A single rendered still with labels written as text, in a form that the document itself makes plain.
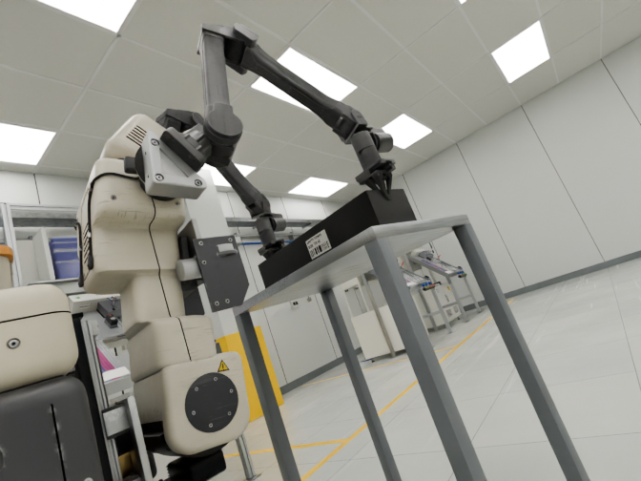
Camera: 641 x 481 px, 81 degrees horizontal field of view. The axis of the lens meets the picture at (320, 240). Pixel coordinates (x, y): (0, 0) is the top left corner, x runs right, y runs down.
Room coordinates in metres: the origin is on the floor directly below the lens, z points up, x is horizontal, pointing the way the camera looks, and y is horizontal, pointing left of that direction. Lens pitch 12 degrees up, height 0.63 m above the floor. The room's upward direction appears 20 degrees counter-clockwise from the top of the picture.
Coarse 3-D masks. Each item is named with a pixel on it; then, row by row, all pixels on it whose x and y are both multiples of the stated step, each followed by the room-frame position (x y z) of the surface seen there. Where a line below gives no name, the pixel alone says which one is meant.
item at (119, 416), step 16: (128, 400) 0.66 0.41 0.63; (112, 416) 0.66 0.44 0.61; (128, 416) 0.68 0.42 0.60; (112, 432) 0.66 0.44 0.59; (128, 432) 0.69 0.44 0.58; (160, 432) 0.73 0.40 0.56; (128, 448) 0.71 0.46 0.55; (144, 448) 0.67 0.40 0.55; (160, 448) 0.75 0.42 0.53; (128, 464) 0.70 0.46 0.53; (144, 464) 0.67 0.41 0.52; (176, 464) 0.78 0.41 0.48; (192, 464) 0.73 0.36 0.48; (208, 464) 0.75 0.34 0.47; (224, 464) 0.77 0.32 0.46; (128, 480) 0.67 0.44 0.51; (144, 480) 0.67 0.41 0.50; (160, 480) 0.79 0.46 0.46; (176, 480) 0.77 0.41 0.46; (192, 480) 0.73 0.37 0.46
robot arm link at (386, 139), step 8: (352, 112) 0.95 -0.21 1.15; (360, 120) 0.95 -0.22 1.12; (360, 128) 0.96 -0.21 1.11; (368, 128) 0.99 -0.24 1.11; (376, 128) 1.01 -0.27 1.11; (376, 136) 0.99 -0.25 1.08; (384, 136) 0.99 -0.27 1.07; (392, 136) 1.01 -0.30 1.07; (384, 144) 1.00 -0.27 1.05; (392, 144) 1.02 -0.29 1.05; (384, 152) 1.03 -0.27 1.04
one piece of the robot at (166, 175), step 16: (144, 144) 0.63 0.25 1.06; (160, 144) 0.62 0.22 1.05; (144, 160) 0.63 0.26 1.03; (160, 160) 0.61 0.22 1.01; (176, 160) 0.64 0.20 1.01; (160, 176) 0.61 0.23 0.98; (176, 176) 0.63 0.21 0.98; (192, 176) 0.65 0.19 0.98; (160, 192) 0.64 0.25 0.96; (176, 192) 0.65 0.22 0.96; (192, 192) 0.67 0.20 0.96
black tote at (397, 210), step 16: (368, 192) 0.93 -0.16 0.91; (400, 192) 1.03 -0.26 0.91; (352, 208) 0.97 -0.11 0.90; (368, 208) 0.93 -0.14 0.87; (384, 208) 0.96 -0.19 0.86; (400, 208) 1.00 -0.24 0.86; (320, 224) 1.06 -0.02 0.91; (336, 224) 1.02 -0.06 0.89; (352, 224) 0.98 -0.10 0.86; (368, 224) 0.95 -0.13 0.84; (304, 240) 1.13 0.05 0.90; (320, 240) 1.08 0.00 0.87; (336, 240) 1.04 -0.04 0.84; (272, 256) 1.26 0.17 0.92; (288, 256) 1.20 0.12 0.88; (304, 256) 1.14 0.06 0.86; (272, 272) 1.28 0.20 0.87; (288, 272) 1.22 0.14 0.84
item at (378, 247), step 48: (384, 240) 0.81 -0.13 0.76; (432, 240) 1.21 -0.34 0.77; (288, 288) 1.09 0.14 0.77; (384, 288) 0.82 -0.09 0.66; (480, 288) 1.11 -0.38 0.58; (240, 336) 1.30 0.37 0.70; (336, 336) 1.58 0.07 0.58; (432, 384) 0.80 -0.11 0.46; (528, 384) 1.10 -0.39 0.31; (288, 480) 1.27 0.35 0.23; (480, 480) 0.81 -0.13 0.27; (576, 480) 1.09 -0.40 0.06
